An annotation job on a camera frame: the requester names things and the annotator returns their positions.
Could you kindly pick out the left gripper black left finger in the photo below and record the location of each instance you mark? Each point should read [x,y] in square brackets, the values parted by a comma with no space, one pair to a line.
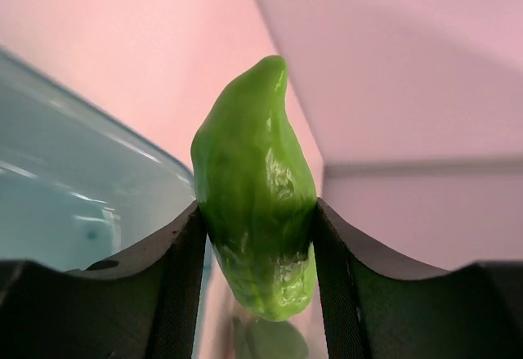
[140,303]

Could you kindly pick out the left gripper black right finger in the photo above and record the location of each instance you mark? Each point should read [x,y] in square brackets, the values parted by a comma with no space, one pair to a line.
[379,303]

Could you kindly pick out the blue plastic tray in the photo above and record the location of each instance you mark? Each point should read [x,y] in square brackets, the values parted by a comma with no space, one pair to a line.
[77,186]

